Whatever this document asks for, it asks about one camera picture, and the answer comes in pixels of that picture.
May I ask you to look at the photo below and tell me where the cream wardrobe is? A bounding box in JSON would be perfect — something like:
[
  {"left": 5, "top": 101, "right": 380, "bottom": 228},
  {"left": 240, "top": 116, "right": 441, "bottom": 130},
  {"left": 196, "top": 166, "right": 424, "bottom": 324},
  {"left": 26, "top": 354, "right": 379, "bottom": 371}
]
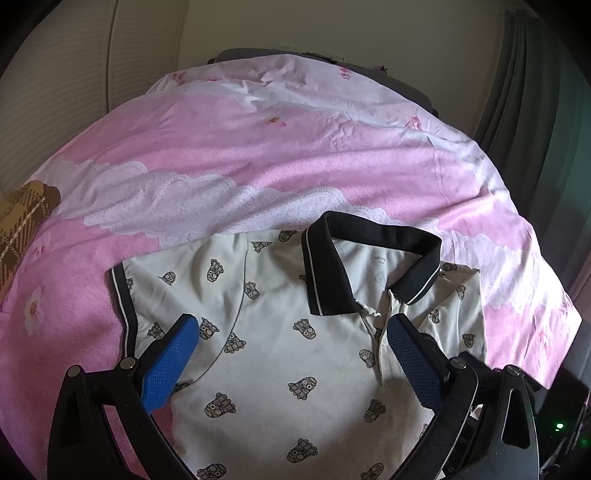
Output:
[{"left": 0, "top": 0, "right": 186, "bottom": 197}]

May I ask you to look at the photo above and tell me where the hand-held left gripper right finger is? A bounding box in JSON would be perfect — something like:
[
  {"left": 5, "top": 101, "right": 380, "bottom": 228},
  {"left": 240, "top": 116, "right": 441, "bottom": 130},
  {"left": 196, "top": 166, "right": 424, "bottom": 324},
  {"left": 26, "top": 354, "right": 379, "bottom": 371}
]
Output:
[{"left": 387, "top": 314, "right": 539, "bottom": 480}]

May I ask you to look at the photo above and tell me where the brown plaid pillow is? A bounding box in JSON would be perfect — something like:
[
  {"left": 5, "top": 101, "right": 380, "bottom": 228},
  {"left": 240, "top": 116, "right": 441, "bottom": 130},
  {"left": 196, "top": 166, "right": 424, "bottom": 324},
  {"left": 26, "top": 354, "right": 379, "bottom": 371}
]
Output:
[{"left": 0, "top": 181, "right": 62, "bottom": 294}]

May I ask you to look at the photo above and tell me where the white printed polo shirt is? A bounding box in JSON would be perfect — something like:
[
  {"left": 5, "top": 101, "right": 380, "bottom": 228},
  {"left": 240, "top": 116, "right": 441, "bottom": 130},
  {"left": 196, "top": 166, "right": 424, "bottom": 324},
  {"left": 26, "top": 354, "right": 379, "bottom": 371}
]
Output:
[{"left": 110, "top": 211, "right": 486, "bottom": 480}]

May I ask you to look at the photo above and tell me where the grey-green curtain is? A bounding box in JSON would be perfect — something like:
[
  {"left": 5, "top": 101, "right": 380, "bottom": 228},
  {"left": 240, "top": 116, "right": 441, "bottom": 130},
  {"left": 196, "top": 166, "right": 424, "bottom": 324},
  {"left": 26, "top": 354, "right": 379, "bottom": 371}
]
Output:
[{"left": 473, "top": 9, "right": 591, "bottom": 301}]

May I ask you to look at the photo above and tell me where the pink floral bed sheet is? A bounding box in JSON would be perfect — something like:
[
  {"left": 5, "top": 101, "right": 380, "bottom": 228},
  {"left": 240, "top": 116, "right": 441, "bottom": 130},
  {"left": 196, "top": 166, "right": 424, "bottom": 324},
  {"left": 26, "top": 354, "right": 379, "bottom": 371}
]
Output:
[{"left": 0, "top": 51, "right": 583, "bottom": 480}]

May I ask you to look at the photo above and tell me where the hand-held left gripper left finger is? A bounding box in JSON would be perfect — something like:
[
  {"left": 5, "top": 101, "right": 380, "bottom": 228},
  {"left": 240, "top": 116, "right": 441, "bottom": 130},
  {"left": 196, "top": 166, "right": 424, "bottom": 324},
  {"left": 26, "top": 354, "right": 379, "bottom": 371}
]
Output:
[{"left": 47, "top": 313, "right": 201, "bottom": 480}]

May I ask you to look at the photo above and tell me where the dark device with green light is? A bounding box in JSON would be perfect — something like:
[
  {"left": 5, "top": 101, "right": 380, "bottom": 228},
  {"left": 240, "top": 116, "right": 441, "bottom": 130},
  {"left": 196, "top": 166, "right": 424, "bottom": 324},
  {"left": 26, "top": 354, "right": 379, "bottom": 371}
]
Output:
[{"left": 531, "top": 355, "right": 591, "bottom": 480}]

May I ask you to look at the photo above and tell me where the dark grey headboard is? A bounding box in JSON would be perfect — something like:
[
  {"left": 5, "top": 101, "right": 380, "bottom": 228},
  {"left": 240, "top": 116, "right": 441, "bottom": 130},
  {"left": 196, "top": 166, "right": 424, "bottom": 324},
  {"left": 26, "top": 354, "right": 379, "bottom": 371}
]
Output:
[{"left": 208, "top": 48, "right": 440, "bottom": 118}]

